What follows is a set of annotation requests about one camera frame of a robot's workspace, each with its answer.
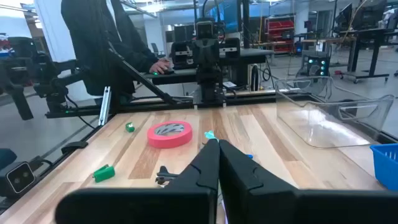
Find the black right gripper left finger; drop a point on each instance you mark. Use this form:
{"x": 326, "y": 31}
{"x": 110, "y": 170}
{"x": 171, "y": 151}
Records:
{"x": 140, "y": 208}

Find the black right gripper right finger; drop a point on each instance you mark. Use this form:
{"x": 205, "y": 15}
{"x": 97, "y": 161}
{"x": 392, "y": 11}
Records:
{"x": 311, "y": 208}

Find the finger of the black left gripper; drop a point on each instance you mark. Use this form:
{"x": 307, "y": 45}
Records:
{"x": 199, "y": 51}
{"x": 213, "y": 51}

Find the green mini stapler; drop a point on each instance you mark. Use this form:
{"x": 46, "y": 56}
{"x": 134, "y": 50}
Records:
{"x": 130, "y": 127}
{"x": 104, "y": 173}

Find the pink tape roll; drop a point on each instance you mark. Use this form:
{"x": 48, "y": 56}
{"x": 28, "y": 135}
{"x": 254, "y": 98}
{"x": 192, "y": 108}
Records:
{"x": 169, "y": 140}

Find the blue mini stapler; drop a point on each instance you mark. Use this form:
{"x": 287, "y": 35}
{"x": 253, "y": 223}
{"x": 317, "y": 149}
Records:
{"x": 249, "y": 156}

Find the teal staple remover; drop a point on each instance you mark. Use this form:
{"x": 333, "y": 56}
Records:
{"x": 210, "y": 135}

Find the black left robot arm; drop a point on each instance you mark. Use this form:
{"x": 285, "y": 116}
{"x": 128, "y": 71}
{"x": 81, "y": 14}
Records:
{"x": 208, "y": 81}

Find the person's hand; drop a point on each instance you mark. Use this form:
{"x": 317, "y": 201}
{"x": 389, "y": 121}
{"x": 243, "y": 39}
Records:
{"x": 160, "y": 66}

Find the black desk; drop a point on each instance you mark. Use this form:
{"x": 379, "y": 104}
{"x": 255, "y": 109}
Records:
{"x": 248, "y": 54}

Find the red storage shelf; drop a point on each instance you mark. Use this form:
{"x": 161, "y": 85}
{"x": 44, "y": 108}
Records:
{"x": 280, "y": 31}

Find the clear plastic bin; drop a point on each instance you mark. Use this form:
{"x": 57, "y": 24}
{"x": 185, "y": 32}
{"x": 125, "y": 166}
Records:
{"x": 311, "y": 130}

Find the blue plastic basket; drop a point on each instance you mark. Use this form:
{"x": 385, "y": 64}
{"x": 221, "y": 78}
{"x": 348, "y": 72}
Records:
{"x": 387, "y": 168}

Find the person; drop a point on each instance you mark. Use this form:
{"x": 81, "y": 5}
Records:
{"x": 93, "y": 46}

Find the black table clamp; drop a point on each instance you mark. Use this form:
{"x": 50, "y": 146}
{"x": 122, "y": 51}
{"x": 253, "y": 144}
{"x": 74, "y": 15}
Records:
{"x": 74, "y": 147}

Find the silver aluminium extrusion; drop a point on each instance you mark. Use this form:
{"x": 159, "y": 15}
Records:
{"x": 105, "y": 105}

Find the black computer tower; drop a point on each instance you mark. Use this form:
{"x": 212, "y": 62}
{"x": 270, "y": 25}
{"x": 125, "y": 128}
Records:
{"x": 315, "y": 63}

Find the black workbench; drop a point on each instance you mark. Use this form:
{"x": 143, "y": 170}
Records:
{"x": 367, "y": 34}

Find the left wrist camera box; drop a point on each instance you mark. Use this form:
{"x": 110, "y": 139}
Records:
{"x": 205, "y": 29}

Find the black aluminium table frame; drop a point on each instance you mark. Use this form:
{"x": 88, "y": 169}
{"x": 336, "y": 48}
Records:
{"x": 149, "y": 105}

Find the table-level camera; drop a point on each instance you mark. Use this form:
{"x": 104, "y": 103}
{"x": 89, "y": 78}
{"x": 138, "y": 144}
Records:
{"x": 20, "y": 179}

